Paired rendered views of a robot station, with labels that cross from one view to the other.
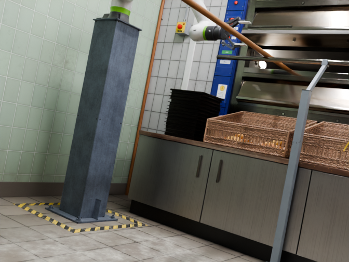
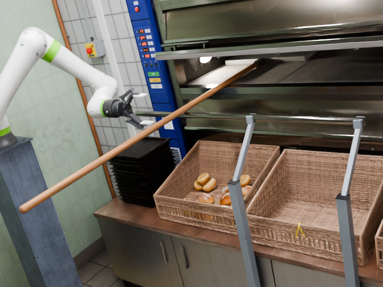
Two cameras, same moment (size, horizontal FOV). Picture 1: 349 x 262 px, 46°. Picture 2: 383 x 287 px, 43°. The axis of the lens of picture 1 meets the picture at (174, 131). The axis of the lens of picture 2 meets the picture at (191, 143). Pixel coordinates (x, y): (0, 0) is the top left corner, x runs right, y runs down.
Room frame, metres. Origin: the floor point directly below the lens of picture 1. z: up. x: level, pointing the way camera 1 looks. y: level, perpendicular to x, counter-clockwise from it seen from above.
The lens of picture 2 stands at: (0.27, -0.70, 1.87)
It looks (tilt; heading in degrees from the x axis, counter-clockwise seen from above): 21 degrees down; 6
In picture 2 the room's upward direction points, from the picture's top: 13 degrees counter-clockwise
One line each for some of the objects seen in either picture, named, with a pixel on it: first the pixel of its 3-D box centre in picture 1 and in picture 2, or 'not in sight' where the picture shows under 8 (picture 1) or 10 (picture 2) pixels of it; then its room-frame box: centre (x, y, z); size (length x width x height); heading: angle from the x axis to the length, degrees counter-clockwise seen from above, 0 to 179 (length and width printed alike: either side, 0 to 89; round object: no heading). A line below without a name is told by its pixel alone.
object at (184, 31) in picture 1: (183, 28); (94, 48); (3.34, 0.09, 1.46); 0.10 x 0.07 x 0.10; 54
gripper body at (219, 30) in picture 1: (223, 33); (123, 108); (2.51, -0.18, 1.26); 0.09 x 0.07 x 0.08; 55
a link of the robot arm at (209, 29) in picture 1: (213, 33); (113, 107); (2.55, -0.13, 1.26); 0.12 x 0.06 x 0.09; 145
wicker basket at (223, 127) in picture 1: (260, 131); (218, 183); (2.63, -0.55, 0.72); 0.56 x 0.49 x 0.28; 54
